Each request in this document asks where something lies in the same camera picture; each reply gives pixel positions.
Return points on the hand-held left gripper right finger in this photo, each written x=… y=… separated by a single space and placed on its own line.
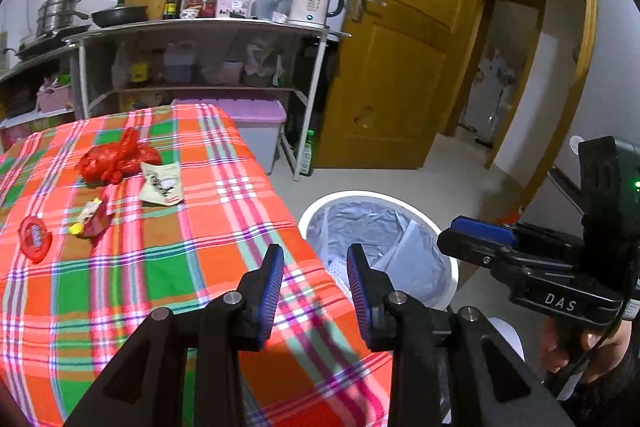
x=361 y=302

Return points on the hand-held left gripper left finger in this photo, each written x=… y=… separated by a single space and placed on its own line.
x=267 y=292

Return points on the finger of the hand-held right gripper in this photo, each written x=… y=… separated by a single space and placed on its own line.
x=480 y=231

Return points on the white trash bin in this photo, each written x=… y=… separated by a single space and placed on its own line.
x=370 y=195

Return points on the person's right hand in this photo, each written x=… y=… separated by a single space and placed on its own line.
x=552 y=352

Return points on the white foam net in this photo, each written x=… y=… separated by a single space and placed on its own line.
x=337 y=266

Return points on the grey bin liner bag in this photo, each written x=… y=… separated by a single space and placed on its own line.
x=380 y=227

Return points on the plaid tablecloth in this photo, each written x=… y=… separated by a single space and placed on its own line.
x=150 y=267

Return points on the white appliance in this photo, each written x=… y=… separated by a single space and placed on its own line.
x=492 y=97

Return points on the green glass bottle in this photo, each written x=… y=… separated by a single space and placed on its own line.
x=307 y=157

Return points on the purple lidded storage box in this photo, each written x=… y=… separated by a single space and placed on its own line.
x=260 y=137

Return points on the small red yellow wrapper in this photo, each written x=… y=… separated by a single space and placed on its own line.
x=95 y=222

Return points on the wooden door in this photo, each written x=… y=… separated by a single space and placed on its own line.
x=400 y=57

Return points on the red plastic bag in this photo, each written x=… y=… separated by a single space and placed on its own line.
x=110 y=162

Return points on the small red round wrapper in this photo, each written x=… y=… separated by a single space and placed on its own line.
x=35 y=237

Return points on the white plastic jug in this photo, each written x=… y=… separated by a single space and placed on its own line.
x=178 y=62

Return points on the yellow labelled jar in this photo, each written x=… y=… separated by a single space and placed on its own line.
x=139 y=74

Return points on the metal kitchen shelf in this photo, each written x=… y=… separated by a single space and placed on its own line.
x=200 y=26

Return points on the pink plastic basket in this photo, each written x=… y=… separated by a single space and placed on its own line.
x=55 y=99

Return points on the white lidded container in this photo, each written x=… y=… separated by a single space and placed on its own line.
x=272 y=4

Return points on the pink utensil holder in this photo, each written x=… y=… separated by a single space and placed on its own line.
x=234 y=6

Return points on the red jar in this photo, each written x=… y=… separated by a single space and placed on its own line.
x=195 y=6
x=210 y=7

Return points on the black frying pan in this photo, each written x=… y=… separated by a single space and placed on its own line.
x=120 y=16

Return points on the black cooktop pan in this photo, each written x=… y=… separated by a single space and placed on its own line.
x=45 y=44

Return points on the steel steamer pot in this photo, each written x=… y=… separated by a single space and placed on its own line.
x=57 y=14

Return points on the wooden door frame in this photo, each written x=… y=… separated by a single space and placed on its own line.
x=585 y=57

